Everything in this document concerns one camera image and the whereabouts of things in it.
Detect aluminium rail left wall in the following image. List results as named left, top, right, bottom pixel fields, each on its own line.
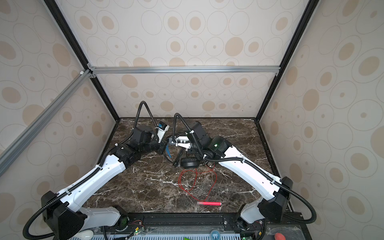
left=1, top=70, right=91, bottom=175

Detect horizontal aluminium rail back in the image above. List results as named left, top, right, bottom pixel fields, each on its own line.
left=91, top=66, right=280, bottom=74

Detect blue round cap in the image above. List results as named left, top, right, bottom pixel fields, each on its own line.
left=210, top=230, right=221, bottom=240

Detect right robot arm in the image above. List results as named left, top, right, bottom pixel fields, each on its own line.
left=172, top=113, right=317, bottom=224

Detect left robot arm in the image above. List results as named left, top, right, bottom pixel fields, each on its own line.
left=23, top=101, right=167, bottom=240

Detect black frame post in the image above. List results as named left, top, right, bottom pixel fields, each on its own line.
left=44, top=0, right=120, bottom=122
left=255, top=0, right=320, bottom=123

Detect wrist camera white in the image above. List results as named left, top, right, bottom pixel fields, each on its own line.
left=157, top=121, right=170, bottom=143
left=175, top=136, right=191, bottom=149

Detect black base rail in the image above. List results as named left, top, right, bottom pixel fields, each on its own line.
left=71, top=212, right=304, bottom=240

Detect red round object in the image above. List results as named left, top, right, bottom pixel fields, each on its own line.
left=274, top=233, right=286, bottom=240

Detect white spoon-shaped tool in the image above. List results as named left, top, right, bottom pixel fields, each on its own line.
left=75, top=230, right=94, bottom=240

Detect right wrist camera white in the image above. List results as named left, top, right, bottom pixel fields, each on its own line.
left=175, top=136, right=191, bottom=149

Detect pink marker pen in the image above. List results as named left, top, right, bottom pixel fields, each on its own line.
left=197, top=201, right=222, bottom=206

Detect black blue headphones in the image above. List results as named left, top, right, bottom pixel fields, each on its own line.
left=163, top=134, right=201, bottom=170

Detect black frame post right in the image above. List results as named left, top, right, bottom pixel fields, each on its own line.
left=255, top=0, right=320, bottom=123

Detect black frame post left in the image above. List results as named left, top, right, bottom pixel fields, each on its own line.
left=44, top=0, right=120, bottom=122

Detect red headphone cable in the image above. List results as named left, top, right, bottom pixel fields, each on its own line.
left=177, top=166, right=218, bottom=202

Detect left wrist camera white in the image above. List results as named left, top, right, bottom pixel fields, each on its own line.
left=157, top=121, right=170, bottom=143

